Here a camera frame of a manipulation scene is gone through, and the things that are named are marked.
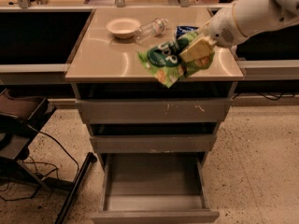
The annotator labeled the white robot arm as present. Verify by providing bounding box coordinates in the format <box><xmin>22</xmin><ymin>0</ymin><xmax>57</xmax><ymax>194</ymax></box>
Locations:
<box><xmin>179</xmin><ymin>0</ymin><xmax>299</xmax><ymax>63</ymax></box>

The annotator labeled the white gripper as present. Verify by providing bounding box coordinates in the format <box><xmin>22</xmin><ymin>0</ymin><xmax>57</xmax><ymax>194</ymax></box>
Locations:
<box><xmin>179</xmin><ymin>7</ymin><xmax>248</xmax><ymax>63</ymax></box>

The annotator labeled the black cart with tray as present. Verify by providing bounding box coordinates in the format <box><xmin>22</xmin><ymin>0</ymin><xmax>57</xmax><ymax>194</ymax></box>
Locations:
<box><xmin>0</xmin><ymin>89</ymin><xmax>56</xmax><ymax>191</ymax></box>

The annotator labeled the blue soda can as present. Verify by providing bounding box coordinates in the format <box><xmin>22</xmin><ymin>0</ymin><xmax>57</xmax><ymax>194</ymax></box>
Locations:
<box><xmin>176</xmin><ymin>26</ymin><xmax>197</xmax><ymax>38</ymax></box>

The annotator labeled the clear plastic water bottle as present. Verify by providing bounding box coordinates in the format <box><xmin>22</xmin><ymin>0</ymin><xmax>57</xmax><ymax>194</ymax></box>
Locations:
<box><xmin>134</xmin><ymin>18</ymin><xmax>168</xmax><ymax>44</ymax></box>

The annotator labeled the black floor cable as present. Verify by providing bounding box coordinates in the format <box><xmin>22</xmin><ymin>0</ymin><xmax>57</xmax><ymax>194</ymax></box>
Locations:
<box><xmin>0</xmin><ymin>124</ymin><xmax>80</xmax><ymax>203</ymax></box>

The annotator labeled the green rice chip bag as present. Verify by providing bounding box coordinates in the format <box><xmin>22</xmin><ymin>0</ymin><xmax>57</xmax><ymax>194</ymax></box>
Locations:
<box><xmin>137</xmin><ymin>31</ymin><xmax>215</xmax><ymax>88</ymax></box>

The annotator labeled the grey drawer cabinet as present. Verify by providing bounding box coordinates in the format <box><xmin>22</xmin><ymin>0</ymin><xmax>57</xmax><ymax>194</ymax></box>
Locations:
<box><xmin>65</xmin><ymin>7</ymin><xmax>243</xmax><ymax>163</ymax></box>

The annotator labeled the top grey drawer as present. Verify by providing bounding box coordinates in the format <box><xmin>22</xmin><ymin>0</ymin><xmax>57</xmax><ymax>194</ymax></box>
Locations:
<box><xmin>76</xmin><ymin>98</ymin><xmax>231</xmax><ymax>124</ymax></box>

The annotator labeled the middle grey drawer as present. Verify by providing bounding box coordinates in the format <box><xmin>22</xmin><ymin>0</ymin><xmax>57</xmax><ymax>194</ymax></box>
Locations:
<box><xmin>90</xmin><ymin>134</ymin><xmax>216</xmax><ymax>153</ymax></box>

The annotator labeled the grey drawer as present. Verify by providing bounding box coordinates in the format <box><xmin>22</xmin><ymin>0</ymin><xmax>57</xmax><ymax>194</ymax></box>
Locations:
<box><xmin>76</xmin><ymin>98</ymin><xmax>231</xmax><ymax>124</ymax></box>
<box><xmin>90</xmin><ymin>134</ymin><xmax>216</xmax><ymax>153</ymax></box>
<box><xmin>91</xmin><ymin>153</ymin><xmax>220</xmax><ymax>224</ymax></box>

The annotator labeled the white paper bowl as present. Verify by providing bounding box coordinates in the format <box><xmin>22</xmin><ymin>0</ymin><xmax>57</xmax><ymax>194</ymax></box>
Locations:
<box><xmin>106</xmin><ymin>18</ymin><xmax>141</xmax><ymax>39</ymax></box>

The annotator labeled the bottom grey drawer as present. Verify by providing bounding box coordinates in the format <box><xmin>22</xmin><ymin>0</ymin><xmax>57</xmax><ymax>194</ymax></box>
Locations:
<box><xmin>91</xmin><ymin>153</ymin><xmax>220</xmax><ymax>224</ymax></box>

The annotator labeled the black cart leg bar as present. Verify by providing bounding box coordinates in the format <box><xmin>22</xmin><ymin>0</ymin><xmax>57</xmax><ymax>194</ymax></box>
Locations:
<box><xmin>54</xmin><ymin>152</ymin><xmax>97</xmax><ymax>224</ymax></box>

